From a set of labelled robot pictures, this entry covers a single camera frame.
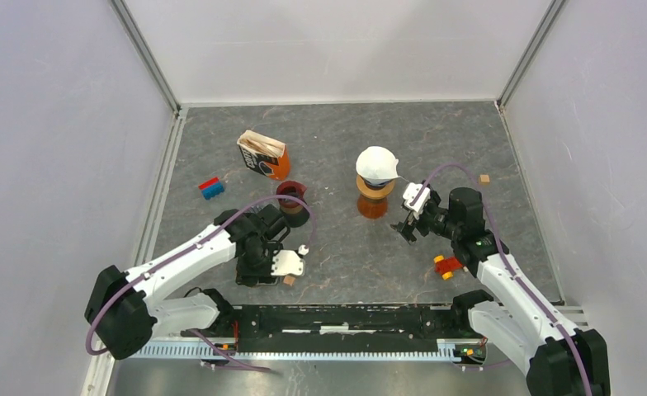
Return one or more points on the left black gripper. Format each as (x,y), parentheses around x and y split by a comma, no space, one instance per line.
(247,277)

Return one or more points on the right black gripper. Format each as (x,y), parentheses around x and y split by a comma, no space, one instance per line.
(407,229)

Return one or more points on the amber glass carafe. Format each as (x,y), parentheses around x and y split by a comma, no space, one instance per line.
(372,208)

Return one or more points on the blue glass dripper cone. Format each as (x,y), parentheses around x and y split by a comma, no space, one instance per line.
(375,183)

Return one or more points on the dark red cup carafe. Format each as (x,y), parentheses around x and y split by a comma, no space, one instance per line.
(296,215)

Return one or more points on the white paper coffee filter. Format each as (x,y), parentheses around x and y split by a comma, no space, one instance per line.
(377,162)

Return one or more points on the orange coffee filter box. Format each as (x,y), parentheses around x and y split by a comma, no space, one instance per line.
(264,155)

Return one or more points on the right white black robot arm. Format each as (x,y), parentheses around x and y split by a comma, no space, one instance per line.
(555,355)

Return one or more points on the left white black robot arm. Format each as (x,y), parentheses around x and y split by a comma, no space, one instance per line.
(129,308)

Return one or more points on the red green toy car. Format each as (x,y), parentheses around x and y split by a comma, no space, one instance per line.
(446,266)

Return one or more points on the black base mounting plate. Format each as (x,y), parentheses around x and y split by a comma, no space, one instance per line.
(345,328)

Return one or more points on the blue red toy block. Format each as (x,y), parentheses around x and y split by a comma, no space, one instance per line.
(211,188)

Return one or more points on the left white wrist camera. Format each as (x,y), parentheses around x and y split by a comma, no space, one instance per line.
(289,262)

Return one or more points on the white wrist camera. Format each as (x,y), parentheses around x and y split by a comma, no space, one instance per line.
(289,262)
(415,197)

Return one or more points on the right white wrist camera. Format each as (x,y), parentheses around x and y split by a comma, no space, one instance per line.
(415,197)

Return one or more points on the white slotted cable duct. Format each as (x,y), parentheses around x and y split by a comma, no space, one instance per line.
(443,352)

